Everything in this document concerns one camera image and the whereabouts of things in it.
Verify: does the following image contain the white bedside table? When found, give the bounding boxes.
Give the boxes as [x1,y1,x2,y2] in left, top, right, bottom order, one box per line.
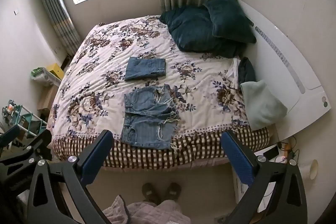
[229,139,288,222]

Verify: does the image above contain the dark folded garment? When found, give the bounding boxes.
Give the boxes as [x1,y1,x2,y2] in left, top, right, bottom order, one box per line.
[238,57,256,85]

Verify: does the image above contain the large dark teal pillow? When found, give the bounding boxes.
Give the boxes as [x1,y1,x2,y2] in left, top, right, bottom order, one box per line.
[159,5,247,59]

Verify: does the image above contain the white paper cup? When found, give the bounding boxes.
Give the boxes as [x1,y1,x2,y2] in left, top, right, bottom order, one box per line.
[299,159,318,180]

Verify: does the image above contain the cardboard box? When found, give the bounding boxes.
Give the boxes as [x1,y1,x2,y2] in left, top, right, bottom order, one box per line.
[37,85,59,115]

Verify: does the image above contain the light green folded towel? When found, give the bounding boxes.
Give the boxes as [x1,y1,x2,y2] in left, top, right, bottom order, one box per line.
[240,80,288,131]

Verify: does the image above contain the frayed blue denim shorts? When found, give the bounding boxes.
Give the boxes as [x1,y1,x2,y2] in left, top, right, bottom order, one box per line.
[121,85,179,150]

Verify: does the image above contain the small dark teal pillow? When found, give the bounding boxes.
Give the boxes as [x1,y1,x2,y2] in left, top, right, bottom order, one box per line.
[203,0,256,44]

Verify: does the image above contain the teal metal rack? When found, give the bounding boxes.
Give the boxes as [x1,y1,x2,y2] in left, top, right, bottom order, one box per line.
[2,100,47,138]

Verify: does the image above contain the floral white bed quilt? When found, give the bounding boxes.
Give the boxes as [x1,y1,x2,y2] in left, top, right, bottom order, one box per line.
[48,16,248,140]

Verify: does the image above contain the yellow box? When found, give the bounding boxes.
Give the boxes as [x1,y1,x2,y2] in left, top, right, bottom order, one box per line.
[46,63,64,80]

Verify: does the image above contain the green white plastic bag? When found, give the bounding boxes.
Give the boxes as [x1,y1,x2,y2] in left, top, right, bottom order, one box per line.
[31,67,61,87]

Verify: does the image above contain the black phone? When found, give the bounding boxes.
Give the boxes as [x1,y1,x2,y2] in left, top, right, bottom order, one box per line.
[263,146,279,161]

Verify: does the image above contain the white bed headboard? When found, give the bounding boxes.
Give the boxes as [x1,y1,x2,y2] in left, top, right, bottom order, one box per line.
[239,1,331,141]

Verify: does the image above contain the folded blue denim shorts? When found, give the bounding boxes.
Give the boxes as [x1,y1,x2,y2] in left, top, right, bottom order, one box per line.
[124,57,166,81]

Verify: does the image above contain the grey striped left curtain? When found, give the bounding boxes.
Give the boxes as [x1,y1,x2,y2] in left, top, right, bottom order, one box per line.
[42,0,81,56]

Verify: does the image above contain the right brown slipper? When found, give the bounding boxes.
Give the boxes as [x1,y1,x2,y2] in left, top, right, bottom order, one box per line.
[164,182,182,201]

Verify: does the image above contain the brown checkered bed sheet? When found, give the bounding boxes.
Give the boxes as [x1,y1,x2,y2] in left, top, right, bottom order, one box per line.
[52,127,270,170]

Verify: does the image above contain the pink quilted trousers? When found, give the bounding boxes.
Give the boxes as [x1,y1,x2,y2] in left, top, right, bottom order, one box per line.
[102,195,191,224]

